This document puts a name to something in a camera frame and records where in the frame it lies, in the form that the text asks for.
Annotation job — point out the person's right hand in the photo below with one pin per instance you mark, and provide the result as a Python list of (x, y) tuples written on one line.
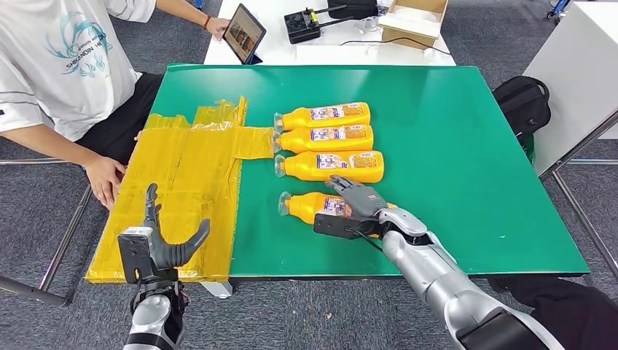
[(106, 181)]

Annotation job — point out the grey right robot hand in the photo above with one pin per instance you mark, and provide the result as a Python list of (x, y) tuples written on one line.
[(362, 200)]

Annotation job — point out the person's left hand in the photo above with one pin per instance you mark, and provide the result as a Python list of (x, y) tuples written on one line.
[(218, 26)]

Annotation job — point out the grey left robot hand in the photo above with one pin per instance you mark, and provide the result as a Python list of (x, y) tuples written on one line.
[(166, 253)]

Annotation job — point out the yellow detergent bottle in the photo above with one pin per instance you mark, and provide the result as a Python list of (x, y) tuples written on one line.
[(309, 205), (299, 118), (299, 141), (304, 169)]

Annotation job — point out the person's left forearm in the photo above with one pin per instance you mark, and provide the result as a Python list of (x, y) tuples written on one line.
[(183, 10)]

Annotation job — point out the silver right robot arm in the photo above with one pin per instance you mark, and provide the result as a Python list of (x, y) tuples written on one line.
[(434, 275)]

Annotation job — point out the person's right forearm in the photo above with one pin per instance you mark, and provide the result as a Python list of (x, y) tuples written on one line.
[(43, 142)]

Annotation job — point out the black tablet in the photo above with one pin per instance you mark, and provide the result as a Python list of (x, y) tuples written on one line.
[(244, 33)]

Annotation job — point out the yellow taped cardboard mat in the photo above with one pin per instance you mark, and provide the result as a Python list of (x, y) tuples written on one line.
[(159, 193)]

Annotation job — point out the white table foot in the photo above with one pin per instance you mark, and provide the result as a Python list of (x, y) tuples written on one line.
[(219, 290)]

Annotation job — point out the black remote with antennas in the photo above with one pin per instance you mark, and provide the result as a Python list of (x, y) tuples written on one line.
[(302, 26)]

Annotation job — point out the green table board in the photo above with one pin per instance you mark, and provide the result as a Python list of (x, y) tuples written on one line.
[(458, 169)]

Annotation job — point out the person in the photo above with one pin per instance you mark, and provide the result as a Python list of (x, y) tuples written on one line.
[(63, 72), (579, 309)]

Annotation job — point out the white table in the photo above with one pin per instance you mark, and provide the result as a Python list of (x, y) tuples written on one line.
[(333, 53)]

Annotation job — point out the black bag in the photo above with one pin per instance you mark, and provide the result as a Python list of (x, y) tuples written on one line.
[(352, 7)]

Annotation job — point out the clear plastic wrap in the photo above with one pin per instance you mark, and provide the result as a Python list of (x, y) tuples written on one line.
[(369, 25)]

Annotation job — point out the open cardboard box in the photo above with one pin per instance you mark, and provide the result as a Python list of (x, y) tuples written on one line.
[(410, 21)]

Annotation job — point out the black backpack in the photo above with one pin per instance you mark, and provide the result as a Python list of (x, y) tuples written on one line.
[(521, 104)]

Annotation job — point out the blue metal stand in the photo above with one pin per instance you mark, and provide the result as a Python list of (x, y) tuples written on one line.
[(557, 7)]

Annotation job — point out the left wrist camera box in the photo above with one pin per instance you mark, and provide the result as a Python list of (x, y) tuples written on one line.
[(134, 256)]

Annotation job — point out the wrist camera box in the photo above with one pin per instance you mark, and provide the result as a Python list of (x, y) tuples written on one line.
[(338, 226), (134, 256)]

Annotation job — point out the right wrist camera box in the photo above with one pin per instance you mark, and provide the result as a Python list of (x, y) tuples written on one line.
[(338, 226)]

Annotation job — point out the metal table frame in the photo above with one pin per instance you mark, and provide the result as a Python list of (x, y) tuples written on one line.
[(63, 241), (581, 217)]

